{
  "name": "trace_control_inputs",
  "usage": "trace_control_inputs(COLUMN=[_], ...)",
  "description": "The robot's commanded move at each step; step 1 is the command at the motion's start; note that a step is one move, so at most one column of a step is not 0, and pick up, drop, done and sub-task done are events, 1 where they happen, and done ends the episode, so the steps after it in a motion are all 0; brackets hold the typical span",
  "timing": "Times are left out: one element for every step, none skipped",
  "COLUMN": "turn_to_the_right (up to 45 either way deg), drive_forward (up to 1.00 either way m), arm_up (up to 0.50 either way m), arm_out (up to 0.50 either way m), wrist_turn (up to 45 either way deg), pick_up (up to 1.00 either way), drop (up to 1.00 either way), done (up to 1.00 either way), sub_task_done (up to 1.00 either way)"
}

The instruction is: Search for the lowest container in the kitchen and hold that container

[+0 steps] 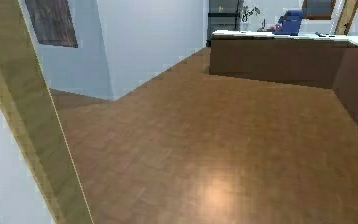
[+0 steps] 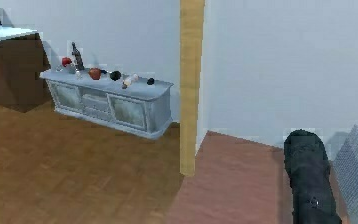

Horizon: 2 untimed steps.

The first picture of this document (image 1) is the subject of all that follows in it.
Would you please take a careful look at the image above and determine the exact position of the brown counter with white top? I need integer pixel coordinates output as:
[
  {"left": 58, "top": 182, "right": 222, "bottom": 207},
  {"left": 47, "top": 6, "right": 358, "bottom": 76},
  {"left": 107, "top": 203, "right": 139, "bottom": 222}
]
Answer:
[{"left": 209, "top": 29, "right": 358, "bottom": 144}]

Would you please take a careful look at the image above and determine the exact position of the green house plant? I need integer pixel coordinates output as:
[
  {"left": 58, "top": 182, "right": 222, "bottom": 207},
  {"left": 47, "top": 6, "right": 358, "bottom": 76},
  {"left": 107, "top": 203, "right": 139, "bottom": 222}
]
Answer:
[{"left": 241, "top": 5, "right": 262, "bottom": 24}]

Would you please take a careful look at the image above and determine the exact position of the blue coffee machine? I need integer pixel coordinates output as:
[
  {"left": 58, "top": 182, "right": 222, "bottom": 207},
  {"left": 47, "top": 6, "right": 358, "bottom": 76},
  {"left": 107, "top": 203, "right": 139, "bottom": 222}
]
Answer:
[{"left": 273, "top": 8, "right": 305, "bottom": 36}]

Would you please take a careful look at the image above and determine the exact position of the brown framed window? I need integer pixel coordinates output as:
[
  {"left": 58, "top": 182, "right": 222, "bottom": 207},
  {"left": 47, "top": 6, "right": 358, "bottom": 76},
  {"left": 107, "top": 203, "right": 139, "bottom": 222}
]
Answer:
[{"left": 301, "top": 0, "right": 337, "bottom": 21}]

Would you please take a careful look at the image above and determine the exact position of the tan wooden room door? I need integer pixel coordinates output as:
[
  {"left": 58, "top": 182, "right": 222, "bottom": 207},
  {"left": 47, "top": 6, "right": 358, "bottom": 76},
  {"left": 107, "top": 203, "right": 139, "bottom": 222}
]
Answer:
[{"left": 333, "top": 0, "right": 358, "bottom": 36}]

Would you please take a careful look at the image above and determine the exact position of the dark brown framed wall picture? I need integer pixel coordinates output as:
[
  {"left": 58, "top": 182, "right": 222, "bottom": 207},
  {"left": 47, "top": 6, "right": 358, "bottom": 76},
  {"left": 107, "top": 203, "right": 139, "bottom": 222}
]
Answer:
[{"left": 24, "top": 0, "right": 79, "bottom": 49}]

